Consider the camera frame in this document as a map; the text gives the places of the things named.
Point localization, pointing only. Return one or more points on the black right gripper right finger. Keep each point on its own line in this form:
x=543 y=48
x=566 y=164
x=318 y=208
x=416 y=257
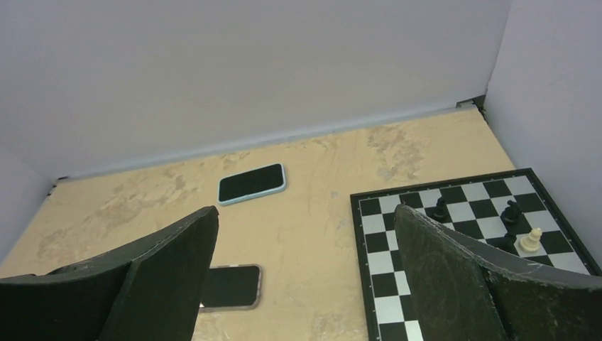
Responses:
x=464 y=289

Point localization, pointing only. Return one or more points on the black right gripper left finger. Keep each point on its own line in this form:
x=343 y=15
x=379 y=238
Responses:
x=148 y=289

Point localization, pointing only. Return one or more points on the phone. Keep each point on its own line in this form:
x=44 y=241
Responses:
x=252 y=184
x=232 y=287

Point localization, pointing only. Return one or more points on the phone in light-blue case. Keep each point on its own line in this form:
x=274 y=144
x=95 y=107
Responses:
x=252 y=184

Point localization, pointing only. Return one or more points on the black chess piece near pawn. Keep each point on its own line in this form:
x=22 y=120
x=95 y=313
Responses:
x=506 y=243

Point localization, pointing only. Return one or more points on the black chess piece far left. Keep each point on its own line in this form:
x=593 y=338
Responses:
x=440 y=212

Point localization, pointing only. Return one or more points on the white chess pawn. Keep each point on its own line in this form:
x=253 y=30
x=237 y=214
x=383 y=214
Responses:
x=530 y=243

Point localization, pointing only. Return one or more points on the black chess piece right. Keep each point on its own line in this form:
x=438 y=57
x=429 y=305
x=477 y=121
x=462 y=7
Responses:
x=511 y=214

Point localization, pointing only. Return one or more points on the black white chessboard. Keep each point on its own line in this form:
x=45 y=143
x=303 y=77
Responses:
x=474 y=207

